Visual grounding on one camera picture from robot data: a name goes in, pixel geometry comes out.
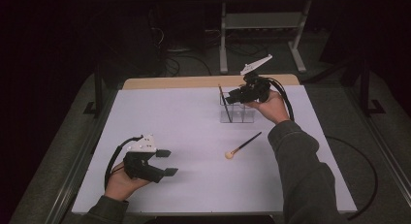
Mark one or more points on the aluminium frame rail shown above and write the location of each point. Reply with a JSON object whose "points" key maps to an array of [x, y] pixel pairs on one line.
{"points": [[384, 146], [80, 159]]}

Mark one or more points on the person's right hand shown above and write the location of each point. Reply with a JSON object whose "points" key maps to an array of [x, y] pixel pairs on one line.
{"points": [[273, 109]]}

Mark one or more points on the small thin makeup brush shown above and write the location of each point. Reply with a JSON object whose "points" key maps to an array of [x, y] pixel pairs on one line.
{"points": [[225, 104]]}

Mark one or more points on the large cream-head makeup brush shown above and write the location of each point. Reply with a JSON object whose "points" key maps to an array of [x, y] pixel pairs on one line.
{"points": [[245, 144]]}

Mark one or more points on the white table cover sheet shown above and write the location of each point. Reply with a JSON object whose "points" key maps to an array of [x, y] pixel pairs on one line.
{"points": [[181, 120]]}

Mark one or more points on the black metal stand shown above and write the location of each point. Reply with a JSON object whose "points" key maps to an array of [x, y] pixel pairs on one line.
{"points": [[98, 88], [365, 88]]}

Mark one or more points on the wooden table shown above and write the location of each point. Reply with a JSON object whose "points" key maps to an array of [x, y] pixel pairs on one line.
{"points": [[177, 81]]}

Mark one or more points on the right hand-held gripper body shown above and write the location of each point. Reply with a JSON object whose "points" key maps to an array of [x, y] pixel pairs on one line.
{"points": [[257, 88]]}

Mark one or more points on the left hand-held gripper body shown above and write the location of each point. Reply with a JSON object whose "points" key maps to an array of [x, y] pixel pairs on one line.
{"points": [[139, 166]]}

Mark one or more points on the person's left hand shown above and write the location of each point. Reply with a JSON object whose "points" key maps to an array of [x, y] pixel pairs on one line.
{"points": [[121, 186]]}

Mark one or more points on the clear acrylic organizer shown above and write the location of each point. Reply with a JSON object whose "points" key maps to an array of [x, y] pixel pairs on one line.
{"points": [[239, 118]]}

